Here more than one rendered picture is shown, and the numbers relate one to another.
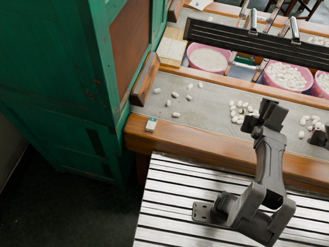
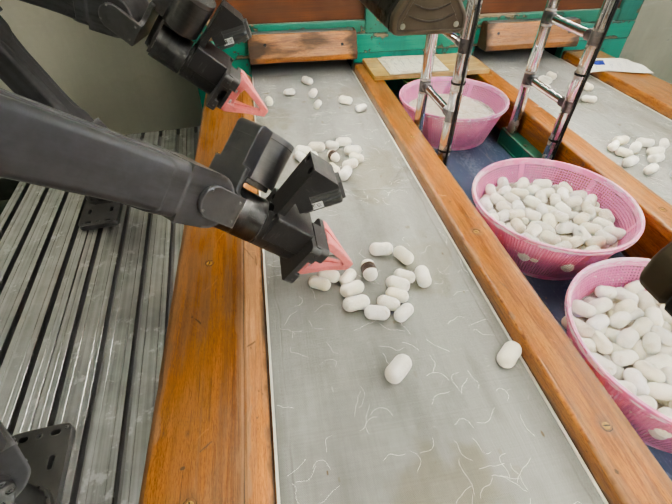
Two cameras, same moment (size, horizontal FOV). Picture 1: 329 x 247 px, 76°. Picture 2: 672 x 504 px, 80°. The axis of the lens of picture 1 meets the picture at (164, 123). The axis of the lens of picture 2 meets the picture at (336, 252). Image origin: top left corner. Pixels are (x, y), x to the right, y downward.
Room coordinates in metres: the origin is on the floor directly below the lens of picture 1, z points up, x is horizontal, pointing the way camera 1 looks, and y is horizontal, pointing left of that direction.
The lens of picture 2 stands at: (0.45, -1.05, 1.16)
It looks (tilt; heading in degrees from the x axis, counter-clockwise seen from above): 43 degrees down; 73
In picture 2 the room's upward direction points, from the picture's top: straight up
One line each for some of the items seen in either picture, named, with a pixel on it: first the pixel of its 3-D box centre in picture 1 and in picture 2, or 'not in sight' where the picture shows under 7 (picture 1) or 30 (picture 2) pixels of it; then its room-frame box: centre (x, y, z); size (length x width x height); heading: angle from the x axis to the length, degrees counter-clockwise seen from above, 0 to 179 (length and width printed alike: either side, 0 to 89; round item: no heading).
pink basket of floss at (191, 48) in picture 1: (207, 61); (449, 114); (1.01, -0.20, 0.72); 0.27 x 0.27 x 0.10
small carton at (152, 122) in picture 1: (151, 124); not in sight; (0.49, 0.05, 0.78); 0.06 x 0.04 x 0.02; 173
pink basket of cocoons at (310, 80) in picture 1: (284, 78); (544, 220); (0.96, -0.63, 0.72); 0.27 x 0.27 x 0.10
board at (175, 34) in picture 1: (172, 45); (424, 65); (1.04, 0.02, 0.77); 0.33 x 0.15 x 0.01; 173
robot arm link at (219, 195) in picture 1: (226, 206); not in sight; (0.20, -0.26, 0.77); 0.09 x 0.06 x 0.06; 71
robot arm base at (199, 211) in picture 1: (221, 212); (99, 182); (0.19, -0.26, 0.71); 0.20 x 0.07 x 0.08; 88
